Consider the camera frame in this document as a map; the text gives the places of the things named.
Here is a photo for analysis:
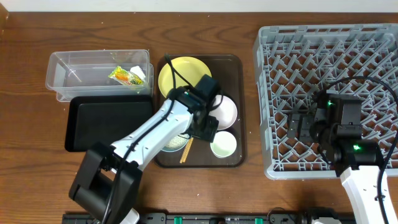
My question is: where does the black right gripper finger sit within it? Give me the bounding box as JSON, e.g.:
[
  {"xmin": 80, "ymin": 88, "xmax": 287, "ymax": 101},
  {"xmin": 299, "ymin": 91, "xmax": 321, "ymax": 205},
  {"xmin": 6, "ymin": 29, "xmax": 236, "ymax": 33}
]
[
  {"xmin": 287, "ymin": 113, "xmax": 303, "ymax": 139},
  {"xmin": 301, "ymin": 113, "xmax": 315, "ymax": 139}
]

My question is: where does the pale green cup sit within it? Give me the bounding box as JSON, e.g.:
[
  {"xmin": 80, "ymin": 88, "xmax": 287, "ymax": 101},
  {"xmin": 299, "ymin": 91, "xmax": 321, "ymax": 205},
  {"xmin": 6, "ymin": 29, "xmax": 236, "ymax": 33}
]
[{"xmin": 210, "ymin": 131, "xmax": 237, "ymax": 158}]

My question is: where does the green snack wrapper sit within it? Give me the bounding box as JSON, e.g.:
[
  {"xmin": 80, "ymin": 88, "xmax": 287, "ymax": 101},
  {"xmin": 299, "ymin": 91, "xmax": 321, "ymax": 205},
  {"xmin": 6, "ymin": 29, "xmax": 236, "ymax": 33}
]
[{"xmin": 108, "ymin": 66, "xmax": 146, "ymax": 86}]

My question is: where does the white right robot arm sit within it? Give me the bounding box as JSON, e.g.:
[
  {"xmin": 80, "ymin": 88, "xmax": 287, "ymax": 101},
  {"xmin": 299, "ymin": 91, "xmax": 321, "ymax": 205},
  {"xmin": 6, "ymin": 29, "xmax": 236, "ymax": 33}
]
[{"xmin": 287, "ymin": 93, "xmax": 397, "ymax": 223}]

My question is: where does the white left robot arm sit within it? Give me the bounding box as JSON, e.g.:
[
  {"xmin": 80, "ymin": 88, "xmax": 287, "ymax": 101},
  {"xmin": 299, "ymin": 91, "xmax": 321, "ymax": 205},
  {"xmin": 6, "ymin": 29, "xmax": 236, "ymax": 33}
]
[{"xmin": 69, "ymin": 86, "xmax": 220, "ymax": 223}]

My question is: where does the grey dishwasher rack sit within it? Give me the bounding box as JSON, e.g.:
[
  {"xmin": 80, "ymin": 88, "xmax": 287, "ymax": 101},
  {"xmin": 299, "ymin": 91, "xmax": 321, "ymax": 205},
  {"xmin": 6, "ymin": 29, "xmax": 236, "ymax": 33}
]
[{"xmin": 253, "ymin": 24, "xmax": 397, "ymax": 180}]

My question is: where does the brown serving tray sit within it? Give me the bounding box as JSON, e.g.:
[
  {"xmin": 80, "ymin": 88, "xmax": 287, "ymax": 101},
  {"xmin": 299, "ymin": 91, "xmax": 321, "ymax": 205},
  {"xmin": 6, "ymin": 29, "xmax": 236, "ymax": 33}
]
[{"xmin": 154, "ymin": 54, "xmax": 246, "ymax": 169}]

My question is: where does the light blue bowl with rice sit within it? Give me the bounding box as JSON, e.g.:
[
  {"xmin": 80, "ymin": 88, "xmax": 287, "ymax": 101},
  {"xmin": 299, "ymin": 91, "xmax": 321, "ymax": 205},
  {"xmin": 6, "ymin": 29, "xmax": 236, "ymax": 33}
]
[{"xmin": 162, "ymin": 134, "xmax": 190, "ymax": 152}]

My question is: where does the yellow plate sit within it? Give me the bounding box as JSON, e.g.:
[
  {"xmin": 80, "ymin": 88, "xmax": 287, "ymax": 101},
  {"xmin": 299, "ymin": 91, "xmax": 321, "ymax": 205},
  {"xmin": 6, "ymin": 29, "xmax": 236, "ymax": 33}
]
[{"xmin": 158, "ymin": 57, "xmax": 212, "ymax": 98}]

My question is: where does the black tray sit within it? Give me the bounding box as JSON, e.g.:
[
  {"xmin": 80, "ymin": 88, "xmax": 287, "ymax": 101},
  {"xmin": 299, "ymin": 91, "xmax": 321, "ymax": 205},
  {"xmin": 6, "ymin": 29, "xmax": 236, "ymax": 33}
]
[{"xmin": 65, "ymin": 95, "xmax": 154, "ymax": 152}]

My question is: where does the clear plastic bin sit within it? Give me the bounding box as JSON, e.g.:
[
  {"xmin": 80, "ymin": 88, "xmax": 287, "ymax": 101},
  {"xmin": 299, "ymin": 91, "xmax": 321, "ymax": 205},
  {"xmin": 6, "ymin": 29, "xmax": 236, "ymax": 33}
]
[{"xmin": 45, "ymin": 49, "xmax": 154, "ymax": 102}]

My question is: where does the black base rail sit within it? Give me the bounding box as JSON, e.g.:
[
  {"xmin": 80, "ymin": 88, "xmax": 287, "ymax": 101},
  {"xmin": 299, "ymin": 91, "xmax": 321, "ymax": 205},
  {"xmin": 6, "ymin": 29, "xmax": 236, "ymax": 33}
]
[{"xmin": 62, "ymin": 207, "xmax": 355, "ymax": 224}]

